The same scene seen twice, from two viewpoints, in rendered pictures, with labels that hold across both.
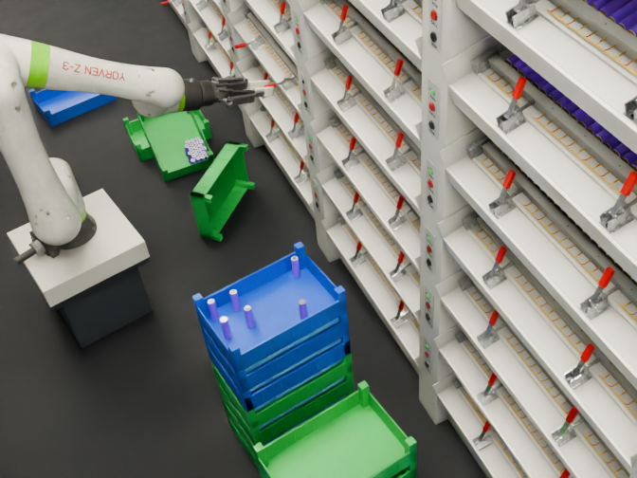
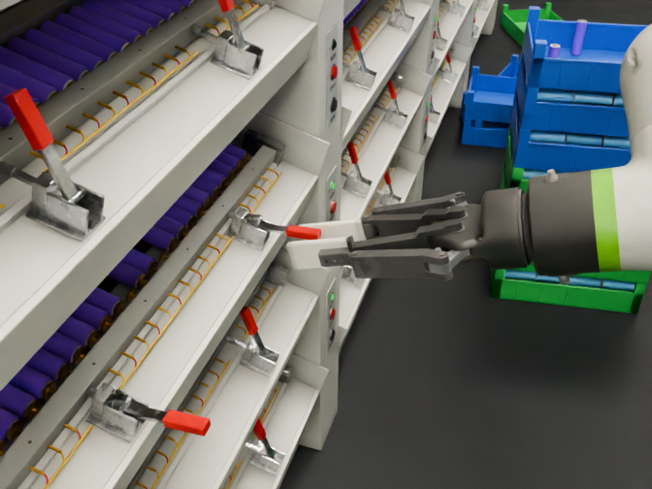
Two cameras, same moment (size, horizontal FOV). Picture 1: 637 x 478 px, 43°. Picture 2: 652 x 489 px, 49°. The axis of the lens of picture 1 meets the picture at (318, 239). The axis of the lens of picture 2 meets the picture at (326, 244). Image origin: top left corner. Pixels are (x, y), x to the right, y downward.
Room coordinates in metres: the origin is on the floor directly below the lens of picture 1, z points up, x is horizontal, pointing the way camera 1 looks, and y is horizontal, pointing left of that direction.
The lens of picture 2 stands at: (2.57, 0.49, 1.00)
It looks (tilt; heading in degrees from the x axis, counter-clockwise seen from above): 36 degrees down; 218
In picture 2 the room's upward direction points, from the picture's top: straight up
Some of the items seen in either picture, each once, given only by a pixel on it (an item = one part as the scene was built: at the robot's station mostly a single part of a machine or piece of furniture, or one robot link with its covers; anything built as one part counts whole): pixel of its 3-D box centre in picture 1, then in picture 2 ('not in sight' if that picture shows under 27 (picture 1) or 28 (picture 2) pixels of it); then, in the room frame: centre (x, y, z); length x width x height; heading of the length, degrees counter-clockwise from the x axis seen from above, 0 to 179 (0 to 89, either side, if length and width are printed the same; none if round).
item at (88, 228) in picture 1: (52, 234); not in sight; (1.75, 0.77, 0.37); 0.26 x 0.15 x 0.06; 130
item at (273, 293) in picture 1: (270, 303); (613, 49); (1.26, 0.13, 0.52); 0.30 x 0.20 x 0.08; 118
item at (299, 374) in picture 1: (278, 345); (594, 130); (1.26, 0.13, 0.36); 0.30 x 0.20 x 0.08; 118
